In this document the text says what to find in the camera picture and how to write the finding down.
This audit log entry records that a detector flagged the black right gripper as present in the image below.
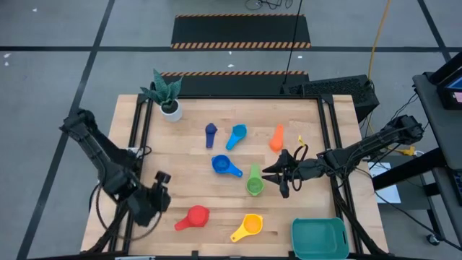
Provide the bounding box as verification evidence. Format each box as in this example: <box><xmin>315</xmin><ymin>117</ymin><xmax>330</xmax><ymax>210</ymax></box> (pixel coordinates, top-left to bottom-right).
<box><xmin>262</xmin><ymin>149</ymin><xmax>326</xmax><ymax>199</ymax></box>

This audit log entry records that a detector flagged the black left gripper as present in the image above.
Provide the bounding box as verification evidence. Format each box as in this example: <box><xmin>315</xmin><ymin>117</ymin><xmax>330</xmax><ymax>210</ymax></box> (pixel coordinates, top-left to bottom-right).
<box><xmin>126</xmin><ymin>170</ymin><xmax>173</xmax><ymax>228</ymax></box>

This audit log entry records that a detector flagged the green measuring cup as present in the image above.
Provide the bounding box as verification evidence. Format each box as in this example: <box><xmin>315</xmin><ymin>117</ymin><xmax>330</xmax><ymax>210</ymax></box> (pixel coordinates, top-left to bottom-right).
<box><xmin>245</xmin><ymin>163</ymin><xmax>265</xmax><ymax>197</ymax></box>

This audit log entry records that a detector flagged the orange measuring cup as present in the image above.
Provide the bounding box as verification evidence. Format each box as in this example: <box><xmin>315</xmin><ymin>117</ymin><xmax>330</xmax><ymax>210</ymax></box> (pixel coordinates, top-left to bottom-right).
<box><xmin>269</xmin><ymin>124</ymin><xmax>285</xmax><ymax>152</ymax></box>

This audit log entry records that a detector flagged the red measuring cup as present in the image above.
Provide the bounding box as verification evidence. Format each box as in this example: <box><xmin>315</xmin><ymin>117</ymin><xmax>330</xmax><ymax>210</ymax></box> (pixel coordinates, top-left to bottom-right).
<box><xmin>174</xmin><ymin>205</ymin><xmax>211</xmax><ymax>232</ymax></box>

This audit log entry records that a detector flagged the light blue measuring cup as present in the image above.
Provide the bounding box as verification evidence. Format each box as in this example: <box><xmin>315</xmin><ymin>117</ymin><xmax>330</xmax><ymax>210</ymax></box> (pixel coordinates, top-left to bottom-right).
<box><xmin>225</xmin><ymin>123</ymin><xmax>248</xmax><ymax>151</ymax></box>

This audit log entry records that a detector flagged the royal blue measuring cup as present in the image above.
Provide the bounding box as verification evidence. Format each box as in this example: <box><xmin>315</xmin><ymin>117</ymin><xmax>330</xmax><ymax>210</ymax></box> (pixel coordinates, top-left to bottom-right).
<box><xmin>211</xmin><ymin>155</ymin><xmax>243</xmax><ymax>178</ymax></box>

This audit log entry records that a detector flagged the yellow measuring cup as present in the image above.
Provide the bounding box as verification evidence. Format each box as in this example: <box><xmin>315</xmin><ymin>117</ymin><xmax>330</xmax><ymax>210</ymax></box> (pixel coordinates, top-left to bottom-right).
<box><xmin>230</xmin><ymin>213</ymin><xmax>263</xmax><ymax>243</ymax></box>

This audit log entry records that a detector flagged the navy blue measuring cup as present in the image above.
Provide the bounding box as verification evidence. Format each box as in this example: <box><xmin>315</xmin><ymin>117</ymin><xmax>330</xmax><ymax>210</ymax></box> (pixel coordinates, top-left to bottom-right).
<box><xmin>205</xmin><ymin>122</ymin><xmax>218</xmax><ymax>149</ymax></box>

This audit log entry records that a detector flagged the teal plastic basket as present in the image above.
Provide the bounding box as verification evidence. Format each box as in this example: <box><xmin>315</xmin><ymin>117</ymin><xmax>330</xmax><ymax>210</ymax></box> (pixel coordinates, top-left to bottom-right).
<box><xmin>291</xmin><ymin>217</ymin><xmax>350</xmax><ymax>260</ymax></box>

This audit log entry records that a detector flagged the black hazard-striped floor mat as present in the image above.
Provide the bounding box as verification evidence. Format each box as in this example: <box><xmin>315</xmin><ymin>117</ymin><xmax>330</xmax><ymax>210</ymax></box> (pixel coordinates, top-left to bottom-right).
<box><xmin>149</xmin><ymin>70</ymin><xmax>310</xmax><ymax>97</ymax></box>
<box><xmin>170</xmin><ymin>13</ymin><xmax>312</xmax><ymax>50</ymax></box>

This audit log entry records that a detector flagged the snake plant in white pot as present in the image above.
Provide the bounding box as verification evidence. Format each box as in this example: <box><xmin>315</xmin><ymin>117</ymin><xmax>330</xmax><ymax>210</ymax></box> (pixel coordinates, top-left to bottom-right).
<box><xmin>139</xmin><ymin>68</ymin><xmax>183</xmax><ymax>123</ymax></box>

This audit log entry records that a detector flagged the white paper sheet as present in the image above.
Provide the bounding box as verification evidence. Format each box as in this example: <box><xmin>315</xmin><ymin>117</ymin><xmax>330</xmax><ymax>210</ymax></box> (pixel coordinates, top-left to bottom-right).
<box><xmin>367</xmin><ymin>161</ymin><xmax>402</xmax><ymax>205</ymax></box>

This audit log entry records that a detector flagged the grey desk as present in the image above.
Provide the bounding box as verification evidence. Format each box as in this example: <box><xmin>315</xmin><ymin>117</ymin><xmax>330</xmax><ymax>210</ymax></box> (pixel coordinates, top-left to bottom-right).
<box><xmin>371</xmin><ymin>71</ymin><xmax>462</xmax><ymax>250</ymax></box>

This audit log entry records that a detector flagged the black laptop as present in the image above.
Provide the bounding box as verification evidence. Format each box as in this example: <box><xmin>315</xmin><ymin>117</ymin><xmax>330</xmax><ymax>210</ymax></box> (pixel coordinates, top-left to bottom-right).
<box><xmin>429</xmin><ymin>50</ymin><xmax>462</xmax><ymax>111</ymax></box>

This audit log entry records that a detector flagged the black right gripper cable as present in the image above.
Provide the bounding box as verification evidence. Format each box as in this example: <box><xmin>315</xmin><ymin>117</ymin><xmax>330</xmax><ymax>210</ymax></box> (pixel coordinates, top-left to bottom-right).
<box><xmin>290</xmin><ymin>143</ymin><xmax>310</xmax><ymax>192</ymax></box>

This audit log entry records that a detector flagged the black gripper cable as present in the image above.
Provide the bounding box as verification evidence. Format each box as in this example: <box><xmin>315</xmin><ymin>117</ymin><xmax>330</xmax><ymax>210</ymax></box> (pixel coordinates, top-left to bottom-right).
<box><xmin>94</xmin><ymin>182</ymin><xmax>163</xmax><ymax>241</ymax></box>
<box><xmin>290</xmin><ymin>143</ymin><xmax>310</xmax><ymax>192</ymax></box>

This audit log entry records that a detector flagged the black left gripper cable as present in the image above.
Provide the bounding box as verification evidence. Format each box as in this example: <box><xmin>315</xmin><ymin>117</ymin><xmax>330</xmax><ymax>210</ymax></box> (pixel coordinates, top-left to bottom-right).
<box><xmin>94</xmin><ymin>182</ymin><xmax>163</xmax><ymax>241</ymax></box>

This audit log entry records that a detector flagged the black hanging cable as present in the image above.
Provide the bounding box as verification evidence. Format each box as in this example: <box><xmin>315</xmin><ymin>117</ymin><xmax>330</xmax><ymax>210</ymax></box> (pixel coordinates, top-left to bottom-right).
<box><xmin>283</xmin><ymin>0</ymin><xmax>304</xmax><ymax>86</ymax></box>

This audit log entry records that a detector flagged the black coiled floor cable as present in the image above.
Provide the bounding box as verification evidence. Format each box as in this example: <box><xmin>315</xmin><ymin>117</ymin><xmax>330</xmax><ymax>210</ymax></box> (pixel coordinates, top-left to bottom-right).
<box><xmin>244</xmin><ymin>0</ymin><xmax>294</xmax><ymax>11</ymax></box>

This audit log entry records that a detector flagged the yellow power cable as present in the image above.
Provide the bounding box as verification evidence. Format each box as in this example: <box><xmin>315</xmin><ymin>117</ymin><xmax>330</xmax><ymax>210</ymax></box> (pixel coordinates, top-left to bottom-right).
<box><xmin>365</xmin><ymin>0</ymin><xmax>393</xmax><ymax>137</ymax></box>

